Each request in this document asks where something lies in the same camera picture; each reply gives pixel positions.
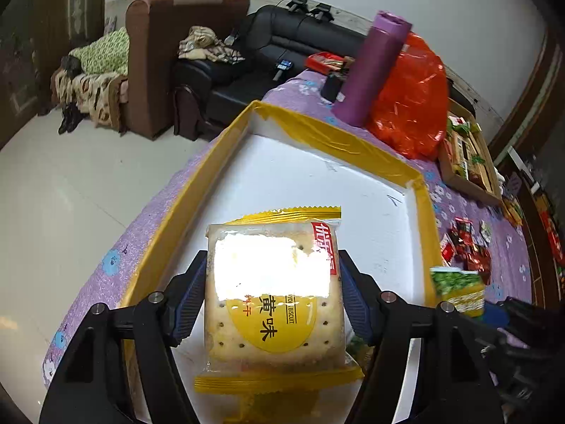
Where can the brown patterned blanket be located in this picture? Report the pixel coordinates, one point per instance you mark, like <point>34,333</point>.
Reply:
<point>95,92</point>

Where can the yellow biscuit packet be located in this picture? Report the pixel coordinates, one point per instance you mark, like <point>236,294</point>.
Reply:
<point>265,282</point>

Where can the purple floral tablecloth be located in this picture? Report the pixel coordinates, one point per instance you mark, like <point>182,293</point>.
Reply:
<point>163,203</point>

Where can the orange plastic bag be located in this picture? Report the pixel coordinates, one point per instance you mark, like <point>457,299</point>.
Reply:
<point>410,101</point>

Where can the black leather sofa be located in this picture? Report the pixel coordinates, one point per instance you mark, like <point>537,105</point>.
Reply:
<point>247,79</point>

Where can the brown armchair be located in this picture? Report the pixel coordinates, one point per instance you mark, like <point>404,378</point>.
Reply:
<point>150,53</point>

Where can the green yellow snack packet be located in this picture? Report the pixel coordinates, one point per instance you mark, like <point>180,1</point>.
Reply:
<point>358,351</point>

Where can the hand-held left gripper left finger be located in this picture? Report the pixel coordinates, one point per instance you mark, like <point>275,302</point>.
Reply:
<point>192,304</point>

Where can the white box with yellow tape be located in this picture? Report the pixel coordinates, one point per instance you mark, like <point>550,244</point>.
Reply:
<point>309,176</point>

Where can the black box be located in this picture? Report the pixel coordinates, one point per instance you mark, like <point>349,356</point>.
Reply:
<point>333,88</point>

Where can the orange noodle packet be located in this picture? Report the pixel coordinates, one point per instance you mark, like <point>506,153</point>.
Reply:
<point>512,212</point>

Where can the small green white packet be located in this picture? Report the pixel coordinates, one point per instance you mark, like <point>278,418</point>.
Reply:
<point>485,232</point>

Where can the heap of mixed snack packets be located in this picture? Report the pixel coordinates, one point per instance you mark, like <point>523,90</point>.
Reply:
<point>465,150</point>

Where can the brown cardboard box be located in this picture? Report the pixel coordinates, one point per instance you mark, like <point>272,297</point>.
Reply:
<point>459,182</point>

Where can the heap of clothes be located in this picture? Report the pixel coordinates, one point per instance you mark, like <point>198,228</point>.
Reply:
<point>203,44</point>

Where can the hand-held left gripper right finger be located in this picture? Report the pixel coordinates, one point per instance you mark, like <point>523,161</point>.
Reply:
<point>353,300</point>

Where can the black boots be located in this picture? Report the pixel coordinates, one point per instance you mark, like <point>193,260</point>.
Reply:
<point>70,117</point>

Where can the blue black gadget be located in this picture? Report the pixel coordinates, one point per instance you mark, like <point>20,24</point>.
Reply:
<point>282,69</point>

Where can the dark wooden cabinet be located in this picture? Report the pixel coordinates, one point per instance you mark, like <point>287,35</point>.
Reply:
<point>532,247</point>

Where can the red box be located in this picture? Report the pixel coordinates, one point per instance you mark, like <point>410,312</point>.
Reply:
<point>324,62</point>

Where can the green patterned cushion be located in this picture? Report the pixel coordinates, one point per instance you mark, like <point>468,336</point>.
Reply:
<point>106,51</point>

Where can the red gold snack packet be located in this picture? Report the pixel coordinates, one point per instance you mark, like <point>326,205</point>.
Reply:
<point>461,229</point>
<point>479,260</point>
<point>446,251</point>

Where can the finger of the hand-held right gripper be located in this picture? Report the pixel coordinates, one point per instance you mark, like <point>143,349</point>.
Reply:
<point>493,316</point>
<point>503,375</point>

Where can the black device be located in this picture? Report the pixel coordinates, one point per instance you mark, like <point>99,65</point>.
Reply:
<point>296,4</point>
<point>321,11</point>

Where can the white cloth glove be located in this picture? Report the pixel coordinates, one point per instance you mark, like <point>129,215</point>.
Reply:
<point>499,176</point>

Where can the dark wooden door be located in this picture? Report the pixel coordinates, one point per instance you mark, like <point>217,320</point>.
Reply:
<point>53,31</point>

